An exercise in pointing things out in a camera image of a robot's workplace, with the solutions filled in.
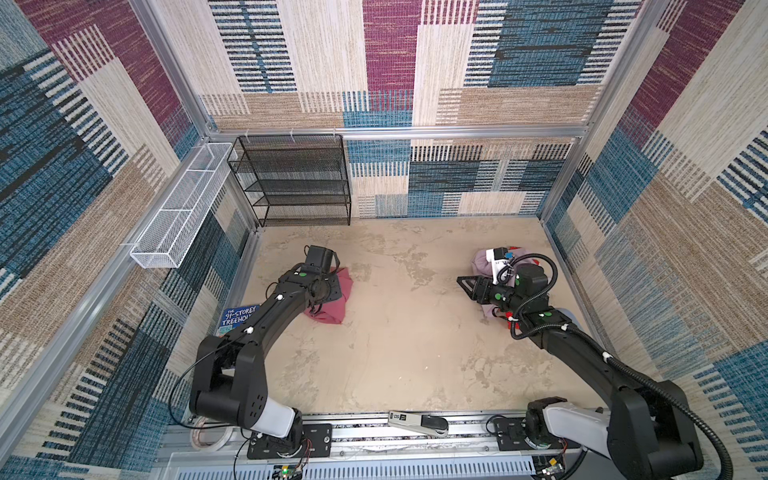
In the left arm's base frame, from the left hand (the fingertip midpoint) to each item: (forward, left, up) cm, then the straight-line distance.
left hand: (331, 285), depth 89 cm
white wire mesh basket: (+1, +35, +22) cm, 41 cm away
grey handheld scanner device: (-35, -25, -5) cm, 44 cm away
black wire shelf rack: (+40, +16, +8) cm, 44 cm away
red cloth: (-18, -43, +15) cm, 49 cm away
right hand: (-4, -37, +6) cm, 37 cm away
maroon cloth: (-3, 0, -10) cm, 10 cm away
